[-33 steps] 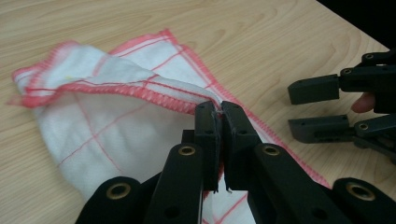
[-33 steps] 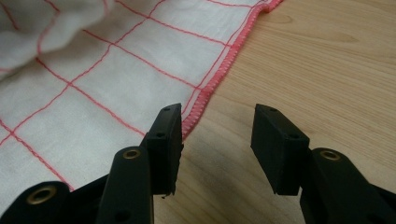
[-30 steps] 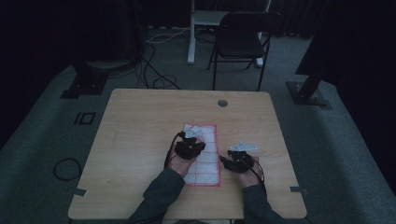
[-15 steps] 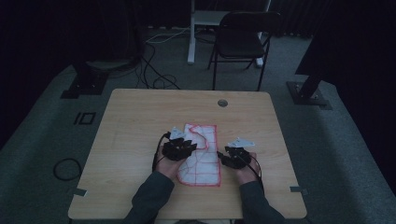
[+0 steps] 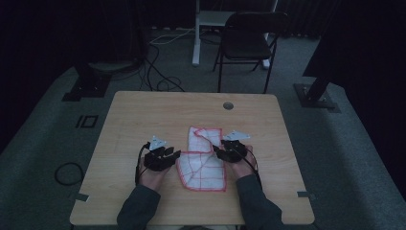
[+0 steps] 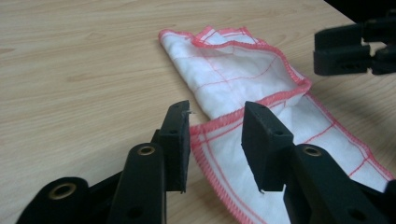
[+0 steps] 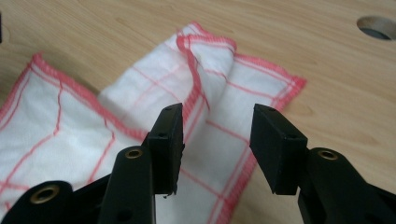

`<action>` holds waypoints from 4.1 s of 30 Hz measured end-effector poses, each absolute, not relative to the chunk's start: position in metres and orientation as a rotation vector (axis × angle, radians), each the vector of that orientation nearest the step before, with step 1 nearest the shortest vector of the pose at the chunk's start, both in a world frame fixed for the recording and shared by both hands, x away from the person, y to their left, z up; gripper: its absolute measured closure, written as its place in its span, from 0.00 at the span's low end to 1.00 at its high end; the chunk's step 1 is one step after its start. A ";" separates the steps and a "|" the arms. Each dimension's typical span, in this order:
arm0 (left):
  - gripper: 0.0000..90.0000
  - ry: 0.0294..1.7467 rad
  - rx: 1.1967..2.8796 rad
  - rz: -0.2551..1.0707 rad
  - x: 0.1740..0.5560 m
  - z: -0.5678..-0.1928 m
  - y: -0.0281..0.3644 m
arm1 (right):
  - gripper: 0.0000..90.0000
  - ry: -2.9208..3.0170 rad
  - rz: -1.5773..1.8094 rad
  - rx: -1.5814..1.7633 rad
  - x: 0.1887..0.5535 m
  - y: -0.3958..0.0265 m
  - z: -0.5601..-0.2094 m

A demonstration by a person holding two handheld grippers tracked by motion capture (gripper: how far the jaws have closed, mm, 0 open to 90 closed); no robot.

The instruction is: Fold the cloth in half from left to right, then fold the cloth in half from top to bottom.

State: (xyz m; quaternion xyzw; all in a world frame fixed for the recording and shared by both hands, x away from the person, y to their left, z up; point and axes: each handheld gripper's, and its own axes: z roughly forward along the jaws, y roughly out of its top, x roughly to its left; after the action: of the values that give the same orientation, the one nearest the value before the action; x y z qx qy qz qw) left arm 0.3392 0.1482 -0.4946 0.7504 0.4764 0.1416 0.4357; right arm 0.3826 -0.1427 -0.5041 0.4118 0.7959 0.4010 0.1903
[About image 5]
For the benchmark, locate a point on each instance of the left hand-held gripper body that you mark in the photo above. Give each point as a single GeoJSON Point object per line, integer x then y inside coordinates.
{"type": "Point", "coordinates": [156, 161]}

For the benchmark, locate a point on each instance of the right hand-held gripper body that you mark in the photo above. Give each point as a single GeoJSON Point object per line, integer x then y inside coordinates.
{"type": "Point", "coordinates": [236, 151]}

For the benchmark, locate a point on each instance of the white cloth with red grid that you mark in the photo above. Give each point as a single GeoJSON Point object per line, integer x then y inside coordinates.
{"type": "Point", "coordinates": [201, 169]}

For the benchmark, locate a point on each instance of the person's left hand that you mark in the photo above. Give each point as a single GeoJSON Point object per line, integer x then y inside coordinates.
{"type": "Point", "coordinates": [153, 179]}

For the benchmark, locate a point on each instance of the person's right hand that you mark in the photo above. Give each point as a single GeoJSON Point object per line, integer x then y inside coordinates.
{"type": "Point", "coordinates": [244, 167]}

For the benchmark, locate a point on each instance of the grey table grommet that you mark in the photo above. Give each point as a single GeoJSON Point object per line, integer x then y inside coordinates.
{"type": "Point", "coordinates": [228, 106]}

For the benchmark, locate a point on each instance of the grey tape strip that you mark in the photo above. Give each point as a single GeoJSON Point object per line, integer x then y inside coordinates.
{"type": "Point", "coordinates": [305, 195]}
{"type": "Point", "coordinates": [82, 197]}

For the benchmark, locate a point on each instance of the black slanted stand with base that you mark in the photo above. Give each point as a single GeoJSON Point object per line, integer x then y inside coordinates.
{"type": "Point", "coordinates": [314, 96]}

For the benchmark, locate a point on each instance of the black stand with square base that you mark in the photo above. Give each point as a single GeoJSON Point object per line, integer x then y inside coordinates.
{"type": "Point", "coordinates": [87, 86]}

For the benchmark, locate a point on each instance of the black folding chair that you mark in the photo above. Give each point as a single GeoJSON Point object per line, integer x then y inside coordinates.
{"type": "Point", "coordinates": [245, 44]}

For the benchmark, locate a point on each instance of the white desk frame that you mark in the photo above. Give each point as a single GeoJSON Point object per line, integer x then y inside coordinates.
{"type": "Point", "coordinates": [197, 38]}

